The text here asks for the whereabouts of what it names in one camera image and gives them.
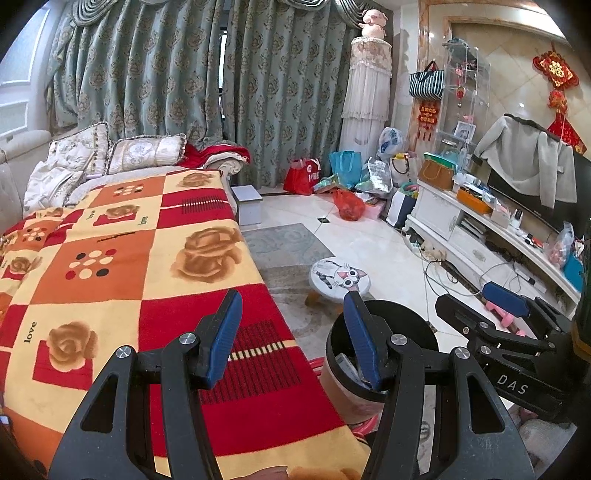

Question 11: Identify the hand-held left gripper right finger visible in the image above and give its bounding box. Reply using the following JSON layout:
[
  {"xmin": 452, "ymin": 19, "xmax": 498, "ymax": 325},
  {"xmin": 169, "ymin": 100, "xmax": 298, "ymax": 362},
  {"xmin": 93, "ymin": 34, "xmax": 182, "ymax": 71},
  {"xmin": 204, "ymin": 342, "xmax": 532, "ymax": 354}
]
[{"xmin": 342, "ymin": 291, "xmax": 539, "ymax": 480}]

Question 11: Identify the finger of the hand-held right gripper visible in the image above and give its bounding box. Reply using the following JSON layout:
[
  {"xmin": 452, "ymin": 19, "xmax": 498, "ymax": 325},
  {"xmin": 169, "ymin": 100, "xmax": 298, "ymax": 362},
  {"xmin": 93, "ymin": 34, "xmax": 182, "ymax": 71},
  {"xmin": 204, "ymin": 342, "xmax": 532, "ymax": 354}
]
[
  {"xmin": 435, "ymin": 294, "xmax": 507, "ymax": 345},
  {"xmin": 482, "ymin": 282, "xmax": 574, "ymax": 339}
]

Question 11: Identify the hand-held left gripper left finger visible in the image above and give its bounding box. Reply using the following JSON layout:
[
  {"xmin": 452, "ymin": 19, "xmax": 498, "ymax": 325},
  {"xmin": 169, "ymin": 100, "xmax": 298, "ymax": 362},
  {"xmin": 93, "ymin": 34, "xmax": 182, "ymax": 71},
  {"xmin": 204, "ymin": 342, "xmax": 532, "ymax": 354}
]
[{"xmin": 48, "ymin": 288, "xmax": 244, "ymax": 480}]

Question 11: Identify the black trash bin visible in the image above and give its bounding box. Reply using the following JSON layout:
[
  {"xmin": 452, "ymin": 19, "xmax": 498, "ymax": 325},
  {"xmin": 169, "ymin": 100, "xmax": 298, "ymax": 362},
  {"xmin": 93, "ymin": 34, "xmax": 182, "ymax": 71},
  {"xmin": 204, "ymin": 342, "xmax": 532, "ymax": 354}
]
[{"xmin": 318, "ymin": 299, "xmax": 439, "ymax": 418}]

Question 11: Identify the pink dumbbell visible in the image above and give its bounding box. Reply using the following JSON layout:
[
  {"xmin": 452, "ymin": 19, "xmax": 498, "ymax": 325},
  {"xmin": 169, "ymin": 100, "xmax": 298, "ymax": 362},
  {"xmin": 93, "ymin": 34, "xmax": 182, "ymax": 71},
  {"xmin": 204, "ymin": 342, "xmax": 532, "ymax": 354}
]
[{"xmin": 484, "ymin": 302, "xmax": 527, "ymax": 337}]

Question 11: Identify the white fluffy cloth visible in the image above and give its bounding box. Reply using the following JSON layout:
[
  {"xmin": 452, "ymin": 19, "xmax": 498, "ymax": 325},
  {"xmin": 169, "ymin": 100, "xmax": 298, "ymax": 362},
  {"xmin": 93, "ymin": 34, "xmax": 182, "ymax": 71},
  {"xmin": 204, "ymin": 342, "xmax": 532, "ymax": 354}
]
[{"xmin": 517, "ymin": 406, "xmax": 578, "ymax": 462}]

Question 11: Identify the cat print stool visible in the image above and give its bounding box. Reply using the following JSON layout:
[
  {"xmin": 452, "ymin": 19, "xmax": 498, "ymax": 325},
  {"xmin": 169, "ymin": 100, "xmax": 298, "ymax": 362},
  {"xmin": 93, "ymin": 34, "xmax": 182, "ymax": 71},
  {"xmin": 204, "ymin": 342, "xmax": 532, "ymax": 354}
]
[{"xmin": 305, "ymin": 258, "xmax": 372, "ymax": 308}]

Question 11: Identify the teal box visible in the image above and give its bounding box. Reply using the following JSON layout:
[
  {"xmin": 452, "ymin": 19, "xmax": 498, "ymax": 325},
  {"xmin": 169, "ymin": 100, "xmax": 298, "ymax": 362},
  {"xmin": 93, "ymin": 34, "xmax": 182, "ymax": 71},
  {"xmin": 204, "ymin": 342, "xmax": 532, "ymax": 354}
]
[{"xmin": 563, "ymin": 254, "xmax": 585, "ymax": 291}]

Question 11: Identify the clear bag of pink items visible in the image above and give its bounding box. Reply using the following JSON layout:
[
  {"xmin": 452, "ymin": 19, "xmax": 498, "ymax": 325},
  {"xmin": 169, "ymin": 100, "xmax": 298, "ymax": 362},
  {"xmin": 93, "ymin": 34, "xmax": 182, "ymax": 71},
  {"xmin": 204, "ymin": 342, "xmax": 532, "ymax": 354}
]
[{"xmin": 547, "ymin": 222, "xmax": 575, "ymax": 268}]

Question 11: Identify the white tv cabinet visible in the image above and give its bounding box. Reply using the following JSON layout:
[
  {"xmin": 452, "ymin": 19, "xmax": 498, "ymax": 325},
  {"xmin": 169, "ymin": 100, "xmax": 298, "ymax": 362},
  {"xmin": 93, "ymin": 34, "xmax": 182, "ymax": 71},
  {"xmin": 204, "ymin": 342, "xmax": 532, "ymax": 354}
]
[{"xmin": 406, "ymin": 178, "xmax": 583, "ymax": 319}]

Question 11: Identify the red orange printed blanket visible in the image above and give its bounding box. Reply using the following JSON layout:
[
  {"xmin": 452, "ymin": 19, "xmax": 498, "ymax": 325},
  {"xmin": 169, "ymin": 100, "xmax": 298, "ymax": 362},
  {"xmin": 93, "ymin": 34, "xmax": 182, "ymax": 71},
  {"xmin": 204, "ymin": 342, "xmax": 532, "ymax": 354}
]
[{"xmin": 0, "ymin": 168, "xmax": 375, "ymax": 480}]

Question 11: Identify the orange box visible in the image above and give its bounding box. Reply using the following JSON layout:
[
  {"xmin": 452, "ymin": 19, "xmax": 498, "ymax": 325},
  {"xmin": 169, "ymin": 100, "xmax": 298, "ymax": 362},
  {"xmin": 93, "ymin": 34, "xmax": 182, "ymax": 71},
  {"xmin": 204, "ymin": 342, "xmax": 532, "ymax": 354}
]
[{"xmin": 457, "ymin": 187, "xmax": 492, "ymax": 214}]

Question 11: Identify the grey floor rug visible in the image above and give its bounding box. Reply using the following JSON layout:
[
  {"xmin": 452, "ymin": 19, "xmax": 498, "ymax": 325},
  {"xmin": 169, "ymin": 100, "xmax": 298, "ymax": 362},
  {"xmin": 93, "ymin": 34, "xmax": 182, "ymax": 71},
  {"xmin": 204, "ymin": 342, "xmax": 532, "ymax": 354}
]
[{"xmin": 241, "ymin": 224, "xmax": 352, "ymax": 342}]

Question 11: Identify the navy white bag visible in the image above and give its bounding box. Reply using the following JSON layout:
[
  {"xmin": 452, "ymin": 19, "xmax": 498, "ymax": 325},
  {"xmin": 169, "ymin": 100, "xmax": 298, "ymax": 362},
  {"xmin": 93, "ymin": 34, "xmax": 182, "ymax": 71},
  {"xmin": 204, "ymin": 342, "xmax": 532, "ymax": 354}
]
[{"xmin": 385, "ymin": 187, "xmax": 419, "ymax": 229}]

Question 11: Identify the grey box stool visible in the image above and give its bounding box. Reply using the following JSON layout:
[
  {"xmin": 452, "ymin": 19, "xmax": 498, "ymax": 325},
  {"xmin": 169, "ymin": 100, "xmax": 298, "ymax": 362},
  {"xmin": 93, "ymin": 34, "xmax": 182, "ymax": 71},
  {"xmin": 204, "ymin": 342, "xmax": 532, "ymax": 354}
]
[{"xmin": 231, "ymin": 185, "xmax": 264, "ymax": 226}]

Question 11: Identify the red plastic bag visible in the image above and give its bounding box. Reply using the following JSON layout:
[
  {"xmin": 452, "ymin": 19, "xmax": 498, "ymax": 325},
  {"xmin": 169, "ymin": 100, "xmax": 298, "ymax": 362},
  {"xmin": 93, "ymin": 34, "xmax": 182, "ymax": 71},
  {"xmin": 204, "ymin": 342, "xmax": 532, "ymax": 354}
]
[{"xmin": 332, "ymin": 188, "xmax": 366, "ymax": 222}]

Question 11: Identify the tan handbag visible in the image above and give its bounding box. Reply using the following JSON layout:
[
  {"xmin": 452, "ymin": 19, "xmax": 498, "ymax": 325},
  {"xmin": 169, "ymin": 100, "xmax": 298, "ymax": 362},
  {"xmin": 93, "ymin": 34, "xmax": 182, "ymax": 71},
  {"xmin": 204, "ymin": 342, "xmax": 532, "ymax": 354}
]
[{"xmin": 418, "ymin": 159, "xmax": 455, "ymax": 191}]

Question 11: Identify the grey coat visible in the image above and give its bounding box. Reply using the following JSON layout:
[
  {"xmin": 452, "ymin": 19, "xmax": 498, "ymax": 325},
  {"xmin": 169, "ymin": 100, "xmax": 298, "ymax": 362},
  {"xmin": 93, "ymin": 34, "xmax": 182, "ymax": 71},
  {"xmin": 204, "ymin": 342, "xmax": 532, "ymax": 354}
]
[{"xmin": 473, "ymin": 114, "xmax": 578, "ymax": 209}]

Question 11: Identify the silver foil bag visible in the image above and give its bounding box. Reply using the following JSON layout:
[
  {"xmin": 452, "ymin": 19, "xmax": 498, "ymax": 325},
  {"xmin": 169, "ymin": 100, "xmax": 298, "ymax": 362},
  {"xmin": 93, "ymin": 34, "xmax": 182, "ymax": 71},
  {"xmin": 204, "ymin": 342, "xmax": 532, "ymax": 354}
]
[{"xmin": 358, "ymin": 157, "xmax": 393, "ymax": 198}]

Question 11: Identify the yellow white bag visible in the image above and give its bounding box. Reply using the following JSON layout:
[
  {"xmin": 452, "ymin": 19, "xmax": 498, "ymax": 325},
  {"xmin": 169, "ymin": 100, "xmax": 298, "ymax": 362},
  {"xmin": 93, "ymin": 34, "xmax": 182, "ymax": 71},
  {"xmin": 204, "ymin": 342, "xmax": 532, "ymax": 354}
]
[{"xmin": 392, "ymin": 154, "xmax": 416, "ymax": 185}]

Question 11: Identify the blue tote bag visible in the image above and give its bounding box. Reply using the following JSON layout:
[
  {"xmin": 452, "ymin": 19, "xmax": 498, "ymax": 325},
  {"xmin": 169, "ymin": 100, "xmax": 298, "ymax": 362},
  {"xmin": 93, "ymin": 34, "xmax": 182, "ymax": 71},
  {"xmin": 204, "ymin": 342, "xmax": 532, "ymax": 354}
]
[{"xmin": 329, "ymin": 150, "xmax": 363, "ymax": 188}]

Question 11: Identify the red gift bag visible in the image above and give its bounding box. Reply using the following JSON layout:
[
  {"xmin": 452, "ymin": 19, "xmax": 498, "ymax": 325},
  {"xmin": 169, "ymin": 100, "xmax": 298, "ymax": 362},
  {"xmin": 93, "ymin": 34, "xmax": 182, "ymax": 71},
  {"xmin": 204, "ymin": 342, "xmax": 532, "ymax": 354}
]
[{"xmin": 283, "ymin": 158, "xmax": 321, "ymax": 195}]

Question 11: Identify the red cloth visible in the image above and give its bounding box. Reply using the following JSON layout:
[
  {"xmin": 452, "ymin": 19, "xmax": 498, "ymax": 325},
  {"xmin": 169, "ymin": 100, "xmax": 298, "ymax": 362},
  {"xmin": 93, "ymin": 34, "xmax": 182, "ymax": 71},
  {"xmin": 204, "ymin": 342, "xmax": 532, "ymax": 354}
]
[{"xmin": 178, "ymin": 143, "xmax": 250, "ymax": 169}]

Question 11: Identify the white blue plastic bag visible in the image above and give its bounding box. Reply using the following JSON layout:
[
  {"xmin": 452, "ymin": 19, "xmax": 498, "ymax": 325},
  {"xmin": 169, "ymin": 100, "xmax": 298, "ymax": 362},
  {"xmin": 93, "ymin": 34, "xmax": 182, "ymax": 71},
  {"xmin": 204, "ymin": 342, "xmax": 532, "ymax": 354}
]
[{"xmin": 378, "ymin": 127, "xmax": 409, "ymax": 162}]

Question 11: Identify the red hanging banner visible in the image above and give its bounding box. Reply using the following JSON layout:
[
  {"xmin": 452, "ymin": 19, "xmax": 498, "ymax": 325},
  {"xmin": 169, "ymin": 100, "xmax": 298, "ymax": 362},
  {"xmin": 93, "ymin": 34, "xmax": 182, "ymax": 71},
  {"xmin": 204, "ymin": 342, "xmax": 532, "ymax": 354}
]
[{"xmin": 418, "ymin": 99, "xmax": 439, "ymax": 141}]

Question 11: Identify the glass display shelf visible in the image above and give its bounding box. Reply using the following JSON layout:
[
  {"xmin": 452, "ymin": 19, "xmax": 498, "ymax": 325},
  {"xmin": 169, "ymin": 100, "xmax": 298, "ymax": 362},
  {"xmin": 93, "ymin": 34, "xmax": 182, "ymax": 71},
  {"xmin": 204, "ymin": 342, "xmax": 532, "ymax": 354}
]
[{"xmin": 436, "ymin": 39, "xmax": 490, "ymax": 158}]

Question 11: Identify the striped tote bag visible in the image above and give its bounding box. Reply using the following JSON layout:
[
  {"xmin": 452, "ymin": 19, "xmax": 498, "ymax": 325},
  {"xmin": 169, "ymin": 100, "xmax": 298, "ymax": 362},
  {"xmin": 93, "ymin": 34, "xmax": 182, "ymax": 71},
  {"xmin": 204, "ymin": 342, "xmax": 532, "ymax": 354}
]
[{"xmin": 409, "ymin": 60, "xmax": 445, "ymax": 100}]

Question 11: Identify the lace covered air conditioner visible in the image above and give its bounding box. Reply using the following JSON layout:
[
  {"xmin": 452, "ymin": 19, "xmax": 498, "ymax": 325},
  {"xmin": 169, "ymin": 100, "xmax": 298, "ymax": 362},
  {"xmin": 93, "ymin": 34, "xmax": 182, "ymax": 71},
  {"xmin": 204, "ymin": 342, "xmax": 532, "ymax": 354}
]
[{"xmin": 339, "ymin": 36, "xmax": 393, "ymax": 153}]

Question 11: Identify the green patterned curtain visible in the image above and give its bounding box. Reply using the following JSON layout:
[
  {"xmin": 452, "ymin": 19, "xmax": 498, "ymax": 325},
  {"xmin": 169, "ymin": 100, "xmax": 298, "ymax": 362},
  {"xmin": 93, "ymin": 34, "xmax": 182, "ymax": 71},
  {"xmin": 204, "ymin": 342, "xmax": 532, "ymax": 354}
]
[{"xmin": 46, "ymin": 0, "xmax": 361, "ymax": 190}]

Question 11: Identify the pink pig plush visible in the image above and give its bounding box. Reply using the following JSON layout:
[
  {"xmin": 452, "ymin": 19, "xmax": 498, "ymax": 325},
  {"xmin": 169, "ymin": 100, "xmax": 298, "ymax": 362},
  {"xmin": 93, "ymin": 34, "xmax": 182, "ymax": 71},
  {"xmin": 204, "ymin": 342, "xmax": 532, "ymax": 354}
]
[{"xmin": 360, "ymin": 9, "xmax": 389, "ymax": 38}]

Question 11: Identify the floor cable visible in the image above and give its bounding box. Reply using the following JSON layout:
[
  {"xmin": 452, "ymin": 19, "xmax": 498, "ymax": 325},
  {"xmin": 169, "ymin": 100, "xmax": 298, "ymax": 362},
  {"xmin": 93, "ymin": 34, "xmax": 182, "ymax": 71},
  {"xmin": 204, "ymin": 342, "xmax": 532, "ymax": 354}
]
[{"xmin": 424, "ymin": 258, "xmax": 485, "ymax": 301}]

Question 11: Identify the red knot wall ornament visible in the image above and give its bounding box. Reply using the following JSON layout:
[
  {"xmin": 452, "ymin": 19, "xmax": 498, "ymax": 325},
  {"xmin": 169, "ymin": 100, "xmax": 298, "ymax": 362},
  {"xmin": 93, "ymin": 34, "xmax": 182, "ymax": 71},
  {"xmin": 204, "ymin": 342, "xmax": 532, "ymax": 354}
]
[{"xmin": 533, "ymin": 51, "xmax": 587, "ymax": 155}]

